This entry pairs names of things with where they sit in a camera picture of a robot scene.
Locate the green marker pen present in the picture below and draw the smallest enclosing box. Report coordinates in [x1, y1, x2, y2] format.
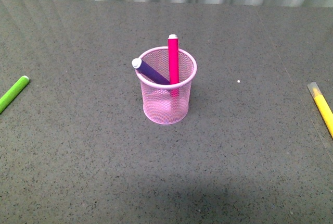
[1, 76, 30, 113]

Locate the yellow marker pen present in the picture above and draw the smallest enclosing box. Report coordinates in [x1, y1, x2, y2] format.
[308, 82, 333, 136]

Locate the pink marker pen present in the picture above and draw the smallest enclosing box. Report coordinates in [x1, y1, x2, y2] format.
[168, 34, 179, 85]

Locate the pink mesh pen cup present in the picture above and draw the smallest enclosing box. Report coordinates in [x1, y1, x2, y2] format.
[135, 49, 197, 125]

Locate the purple marker pen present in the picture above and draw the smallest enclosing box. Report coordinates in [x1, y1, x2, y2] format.
[132, 58, 170, 85]

